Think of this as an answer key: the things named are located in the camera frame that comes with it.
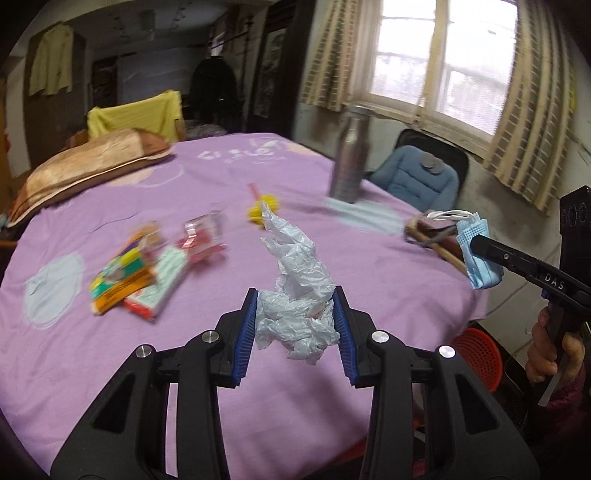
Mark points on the brown pouch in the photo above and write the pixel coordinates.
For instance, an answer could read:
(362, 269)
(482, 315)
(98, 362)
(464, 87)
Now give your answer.
(431, 228)

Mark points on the red mesh basket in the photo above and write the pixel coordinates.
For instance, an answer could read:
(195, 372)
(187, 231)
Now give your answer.
(478, 355)

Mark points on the blue chair cushion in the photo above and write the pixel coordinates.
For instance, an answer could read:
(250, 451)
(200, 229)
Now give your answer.
(415, 175)

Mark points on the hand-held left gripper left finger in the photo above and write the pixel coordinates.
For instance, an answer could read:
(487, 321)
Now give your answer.
(244, 341)

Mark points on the person's right hand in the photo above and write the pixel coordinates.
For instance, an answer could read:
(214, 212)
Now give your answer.
(538, 360)

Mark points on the beige hanging jacket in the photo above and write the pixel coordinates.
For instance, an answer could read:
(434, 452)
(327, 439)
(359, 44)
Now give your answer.
(51, 60)

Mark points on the black chair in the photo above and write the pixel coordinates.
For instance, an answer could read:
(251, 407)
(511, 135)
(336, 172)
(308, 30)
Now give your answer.
(455, 159)

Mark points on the yellow purple green snack packet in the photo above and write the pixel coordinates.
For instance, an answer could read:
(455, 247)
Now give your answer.
(117, 281)

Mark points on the yellow chair cover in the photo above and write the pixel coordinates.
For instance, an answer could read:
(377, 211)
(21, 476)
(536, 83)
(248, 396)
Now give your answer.
(134, 115)

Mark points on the person's right forearm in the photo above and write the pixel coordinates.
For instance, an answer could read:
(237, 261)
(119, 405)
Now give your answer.
(575, 397)

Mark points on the window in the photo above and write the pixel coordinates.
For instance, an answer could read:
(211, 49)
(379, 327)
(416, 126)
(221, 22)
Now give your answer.
(438, 55)

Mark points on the brown gold pillow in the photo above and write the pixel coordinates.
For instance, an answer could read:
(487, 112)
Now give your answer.
(92, 161)

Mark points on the red snack packet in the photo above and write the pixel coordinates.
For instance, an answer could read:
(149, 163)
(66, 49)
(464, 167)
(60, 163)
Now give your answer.
(203, 244)

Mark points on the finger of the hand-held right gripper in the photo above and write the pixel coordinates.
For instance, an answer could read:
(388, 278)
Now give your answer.
(508, 258)

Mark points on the beige checkered curtain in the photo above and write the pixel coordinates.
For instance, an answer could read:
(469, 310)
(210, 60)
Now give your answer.
(531, 115)
(332, 55)

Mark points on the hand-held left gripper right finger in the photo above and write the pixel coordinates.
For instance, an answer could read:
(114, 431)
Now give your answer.
(346, 341)

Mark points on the yellow net ball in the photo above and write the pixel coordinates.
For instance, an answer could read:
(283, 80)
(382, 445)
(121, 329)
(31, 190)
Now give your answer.
(263, 212)

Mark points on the black hanging coat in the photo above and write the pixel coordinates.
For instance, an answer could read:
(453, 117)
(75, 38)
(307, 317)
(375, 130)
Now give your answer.
(212, 92)

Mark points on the metal bottle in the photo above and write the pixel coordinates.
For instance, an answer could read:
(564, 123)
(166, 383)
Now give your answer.
(348, 161)

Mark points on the blue face mask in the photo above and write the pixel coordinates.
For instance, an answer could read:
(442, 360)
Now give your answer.
(478, 272)

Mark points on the dark wooden wardrobe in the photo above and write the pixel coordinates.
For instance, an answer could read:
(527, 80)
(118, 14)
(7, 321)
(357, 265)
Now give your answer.
(79, 83)

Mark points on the grey board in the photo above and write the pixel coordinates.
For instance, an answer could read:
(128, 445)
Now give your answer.
(147, 74)

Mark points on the green white packet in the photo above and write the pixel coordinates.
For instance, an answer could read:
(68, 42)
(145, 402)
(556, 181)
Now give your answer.
(159, 281)

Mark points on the dark framed scroll painting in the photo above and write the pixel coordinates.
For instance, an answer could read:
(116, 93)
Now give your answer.
(272, 69)

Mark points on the white plastic bag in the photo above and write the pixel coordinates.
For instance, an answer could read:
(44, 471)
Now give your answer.
(295, 286)

